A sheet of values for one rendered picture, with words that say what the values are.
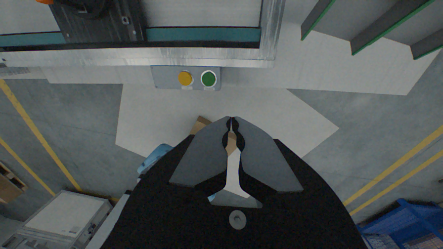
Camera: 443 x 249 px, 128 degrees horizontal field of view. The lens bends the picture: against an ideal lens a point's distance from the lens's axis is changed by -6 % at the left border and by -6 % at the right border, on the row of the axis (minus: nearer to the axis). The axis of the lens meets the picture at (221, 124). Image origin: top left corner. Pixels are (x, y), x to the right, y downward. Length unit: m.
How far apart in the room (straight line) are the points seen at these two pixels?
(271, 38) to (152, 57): 0.33
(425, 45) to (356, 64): 0.17
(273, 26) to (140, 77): 0.48
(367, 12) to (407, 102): 2.11
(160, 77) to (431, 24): 0.64
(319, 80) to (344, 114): 1.45
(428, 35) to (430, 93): 2.08
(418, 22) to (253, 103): 0.41
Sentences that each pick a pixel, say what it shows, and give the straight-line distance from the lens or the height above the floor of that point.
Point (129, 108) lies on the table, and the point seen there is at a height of 0.86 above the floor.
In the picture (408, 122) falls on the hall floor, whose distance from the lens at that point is 2.70.
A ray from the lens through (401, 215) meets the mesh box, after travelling 4.42.
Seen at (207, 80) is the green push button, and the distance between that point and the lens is 0.38.
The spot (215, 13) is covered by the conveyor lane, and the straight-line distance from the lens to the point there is 0.44.
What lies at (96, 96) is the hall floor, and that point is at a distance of 2.16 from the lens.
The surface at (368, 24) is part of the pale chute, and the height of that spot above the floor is 1.02.
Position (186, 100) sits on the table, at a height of 0.86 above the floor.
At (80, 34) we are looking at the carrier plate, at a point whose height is 0.97.
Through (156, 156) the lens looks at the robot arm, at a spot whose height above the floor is 1.09.
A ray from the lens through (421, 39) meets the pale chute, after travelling 0.55.
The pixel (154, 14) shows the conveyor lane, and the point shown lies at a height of 0.92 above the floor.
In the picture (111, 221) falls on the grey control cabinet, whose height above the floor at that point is 0.59.
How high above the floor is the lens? 1.34
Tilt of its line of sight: 59 degrees down
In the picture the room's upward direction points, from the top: 173 degrees counter-clockwise
